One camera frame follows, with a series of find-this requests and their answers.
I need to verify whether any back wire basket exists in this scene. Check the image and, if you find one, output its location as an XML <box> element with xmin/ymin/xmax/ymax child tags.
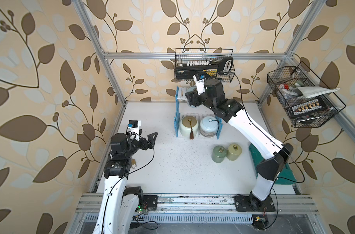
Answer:
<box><xmin>174</xmin><ymin>48</ymin><xmax>235</xmax><ymax>83</ymax></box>

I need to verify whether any blue tea canister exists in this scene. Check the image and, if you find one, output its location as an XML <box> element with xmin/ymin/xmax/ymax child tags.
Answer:
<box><xmin>187</xmin><ymin>86</ymin><xmax>197</xmax><ymax>92</ymax></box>

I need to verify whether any white paper booklet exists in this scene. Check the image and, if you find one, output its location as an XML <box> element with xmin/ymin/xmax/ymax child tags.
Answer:
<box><xmin>292</xmin><ymin>86</ymin><xmax>340</xmax><ymax>98</ymax></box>

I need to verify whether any brass padlock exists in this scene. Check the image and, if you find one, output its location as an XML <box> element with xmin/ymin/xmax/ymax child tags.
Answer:
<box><xmin>131</xmin><ymin>159</ymin><xmax>137</xmax><ymax>169</ymax></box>

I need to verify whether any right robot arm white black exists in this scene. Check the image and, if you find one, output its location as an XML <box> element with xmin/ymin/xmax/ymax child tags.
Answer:
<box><xmin>185</xmin><ymin>80</ymin><xmax>293</xmax><ymax>202</ymax></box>

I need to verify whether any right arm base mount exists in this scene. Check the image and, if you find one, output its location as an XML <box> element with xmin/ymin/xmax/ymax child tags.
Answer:
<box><xmin>233</xmin><ymin>192</ymin><xmax>276</xmax><ymax>212</ymax></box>

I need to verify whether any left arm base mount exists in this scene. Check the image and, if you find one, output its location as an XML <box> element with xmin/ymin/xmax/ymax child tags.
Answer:
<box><xmin>135</xmin><ymin>193</ymin><xmax>158</xmax><ymax>213</ymax></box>

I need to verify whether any yellow-green tea canister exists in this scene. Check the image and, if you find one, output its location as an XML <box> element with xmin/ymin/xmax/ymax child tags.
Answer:
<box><xmin>226</xmin><ymin>143</ymin><xmax>242</xmax><ymax>161</ymax></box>

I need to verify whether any drill bit set box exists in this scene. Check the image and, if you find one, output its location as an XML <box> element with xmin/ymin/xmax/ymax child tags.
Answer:
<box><xmin>288</xmin><ymin>97</ymin><xmax>329</xmax><ymax>118</ymax></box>

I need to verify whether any green tea canister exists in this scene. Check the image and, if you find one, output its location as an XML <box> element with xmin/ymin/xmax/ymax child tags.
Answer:
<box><xmin>211</xmin><ymin>145</ymin><xmax>227</xmax><ymax>163</ymax></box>

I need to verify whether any blue white wooden shelf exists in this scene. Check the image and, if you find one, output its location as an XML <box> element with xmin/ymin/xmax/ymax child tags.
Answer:
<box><xmin>174</xmin><ymin>87</ymin><xmax>223</xmax><ymax>139</ymax></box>

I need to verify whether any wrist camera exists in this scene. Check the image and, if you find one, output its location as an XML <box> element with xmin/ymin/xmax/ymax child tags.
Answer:
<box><xmin>193</xmin><ymin>72</ymin><xmax>206</xmax><ymax>95</ymax></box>
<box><xmin>126</xmin><ymin>120</ymin><xmax>141</xmax><ymax>140</ymax></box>

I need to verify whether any black yellow tool case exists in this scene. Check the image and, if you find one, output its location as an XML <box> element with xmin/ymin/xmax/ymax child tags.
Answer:
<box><xmin>174</xmin><ymin>57</ymin><xmax>235</xmax><ymax>82</ymax></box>

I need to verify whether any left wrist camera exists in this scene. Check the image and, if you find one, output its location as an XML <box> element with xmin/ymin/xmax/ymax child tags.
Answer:
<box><xmin>126</xmin><ymin>120</ymin><xmax>141</xmax><ymax>140</ymax></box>

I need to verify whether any green plastic tool case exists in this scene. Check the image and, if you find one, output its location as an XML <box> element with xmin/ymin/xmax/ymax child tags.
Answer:
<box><xmin>248</xmin><ymin>144</ymin><xmax>296</xmax><ymax>185</ymax></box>

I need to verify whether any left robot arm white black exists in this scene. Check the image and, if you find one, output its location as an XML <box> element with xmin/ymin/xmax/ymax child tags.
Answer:
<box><xmin>93</xmin><ymin>132</ymin><xmax>158</xmax><ymax>234</ymax></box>

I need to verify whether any right wire basket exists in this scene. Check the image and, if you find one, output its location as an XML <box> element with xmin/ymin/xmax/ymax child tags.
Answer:
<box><xmin>267</xmin><ymin>61</ymin><xmax>346</xmax><ymax>128</ymax></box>

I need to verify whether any cream jar with tassel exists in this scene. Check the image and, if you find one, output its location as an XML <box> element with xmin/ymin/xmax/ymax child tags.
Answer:
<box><xmin>179</xmin><ymin>116</ymin><xmax>199</xmax><ymax>140</ymax></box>

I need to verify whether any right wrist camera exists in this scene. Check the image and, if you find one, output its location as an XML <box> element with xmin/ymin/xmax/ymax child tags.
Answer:
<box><xmin>193</xmin><ymin>72</ymin><xmax>206</xmax><ymax>95</ymax></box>

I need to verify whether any aluminium frame rail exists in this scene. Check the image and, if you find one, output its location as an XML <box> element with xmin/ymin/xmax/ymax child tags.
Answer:
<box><xmin>71</xmin><ymin>0</ymin><xmax>355</xmax><ymax>147</ymax></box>

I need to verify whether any pale blue round jar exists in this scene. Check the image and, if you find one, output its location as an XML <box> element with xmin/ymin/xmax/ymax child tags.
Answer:
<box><xmin>200</xmin><ymin>116</ymin><xmax>219</xmax><ymax>137</ymax></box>

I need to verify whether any wire basket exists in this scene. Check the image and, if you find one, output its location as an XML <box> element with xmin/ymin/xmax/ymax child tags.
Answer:
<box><xmin>174</xmin><ymin>48</ymin><xmax>235</xmax><ymax>83</ymax></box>
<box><xmin>267</xmin><ymin>61</ymin><xmax>346</xmax><ymax>128</ymax></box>

